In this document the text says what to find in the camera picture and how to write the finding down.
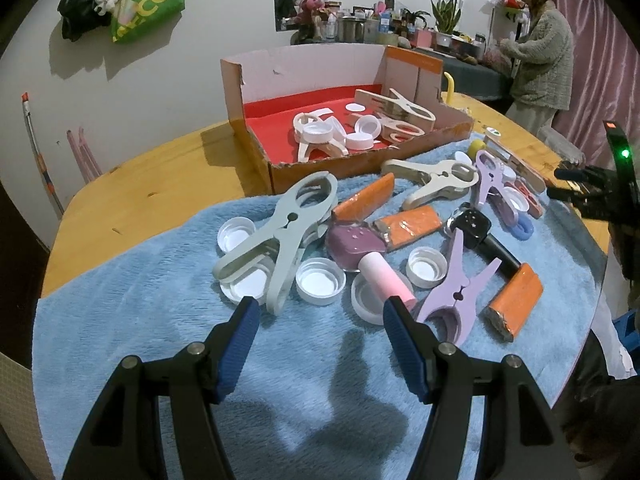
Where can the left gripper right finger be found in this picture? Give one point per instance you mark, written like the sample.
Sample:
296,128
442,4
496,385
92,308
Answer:
499,403

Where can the white jar lid front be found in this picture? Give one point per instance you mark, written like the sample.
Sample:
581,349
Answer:
316,133

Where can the large pink-beige clamp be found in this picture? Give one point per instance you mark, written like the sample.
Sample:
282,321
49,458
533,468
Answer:
522,168

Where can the blue round tape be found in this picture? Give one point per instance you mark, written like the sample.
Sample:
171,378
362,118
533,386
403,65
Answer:
523,228

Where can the large purple clamp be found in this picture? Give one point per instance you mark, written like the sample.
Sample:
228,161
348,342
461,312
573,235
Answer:
491,186

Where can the orange wrapped packet front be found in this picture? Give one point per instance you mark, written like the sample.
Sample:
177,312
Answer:
509,310

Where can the pink curtain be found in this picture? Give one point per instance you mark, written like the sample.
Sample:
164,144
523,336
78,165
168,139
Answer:
605,81

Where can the black shower head brush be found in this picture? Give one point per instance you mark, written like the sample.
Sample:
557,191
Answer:
477,236

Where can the blue fleece towel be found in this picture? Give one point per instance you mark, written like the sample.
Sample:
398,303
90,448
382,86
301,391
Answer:
320,395

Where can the person in grey sweater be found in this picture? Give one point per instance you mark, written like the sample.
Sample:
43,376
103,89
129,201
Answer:
543,83

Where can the small purple clamp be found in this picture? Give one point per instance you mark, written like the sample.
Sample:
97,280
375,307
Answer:
454,299

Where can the cream clamp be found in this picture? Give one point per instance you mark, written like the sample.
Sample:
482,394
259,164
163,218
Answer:
446,179

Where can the dark covered side table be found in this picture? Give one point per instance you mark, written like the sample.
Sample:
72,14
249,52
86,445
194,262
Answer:
478,81

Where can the small white lid right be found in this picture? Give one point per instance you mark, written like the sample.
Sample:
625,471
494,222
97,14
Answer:
426,267

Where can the white lid under grey clamp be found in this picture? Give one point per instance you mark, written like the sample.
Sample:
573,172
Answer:
252,283

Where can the orange packet middle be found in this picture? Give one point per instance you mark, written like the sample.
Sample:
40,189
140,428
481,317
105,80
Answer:
406,227

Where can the wooden clamp in box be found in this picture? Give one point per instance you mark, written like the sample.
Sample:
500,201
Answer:
401,119

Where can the pink cylinder bottle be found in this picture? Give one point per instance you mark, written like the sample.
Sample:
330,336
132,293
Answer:
384,280

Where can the white lid left back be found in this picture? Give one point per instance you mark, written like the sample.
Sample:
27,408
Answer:
233,232

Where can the potted green plant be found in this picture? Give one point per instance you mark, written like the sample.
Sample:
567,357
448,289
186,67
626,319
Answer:
447,14

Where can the orange packet back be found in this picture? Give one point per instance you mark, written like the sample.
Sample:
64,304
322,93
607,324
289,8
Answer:
360,205

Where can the white lid centre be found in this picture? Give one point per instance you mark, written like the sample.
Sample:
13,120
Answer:
319,281

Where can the purple nail polish bottle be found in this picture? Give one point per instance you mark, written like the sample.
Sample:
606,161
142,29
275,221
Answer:
347,243

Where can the grey-green large clamp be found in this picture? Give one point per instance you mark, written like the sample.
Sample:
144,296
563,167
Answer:
298,220

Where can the white clamp in box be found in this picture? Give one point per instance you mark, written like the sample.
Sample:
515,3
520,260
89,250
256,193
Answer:
335,149

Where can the cardboard box red bottom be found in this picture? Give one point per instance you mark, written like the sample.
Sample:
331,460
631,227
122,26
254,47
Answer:
264,90

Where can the pink bunny plush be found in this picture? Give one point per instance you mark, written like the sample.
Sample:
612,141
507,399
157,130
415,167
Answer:
310,12

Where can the broom stick orange tip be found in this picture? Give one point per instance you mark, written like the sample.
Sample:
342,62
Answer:
40,162

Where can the black bag with plush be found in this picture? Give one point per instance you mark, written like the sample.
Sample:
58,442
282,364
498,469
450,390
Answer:
87,2

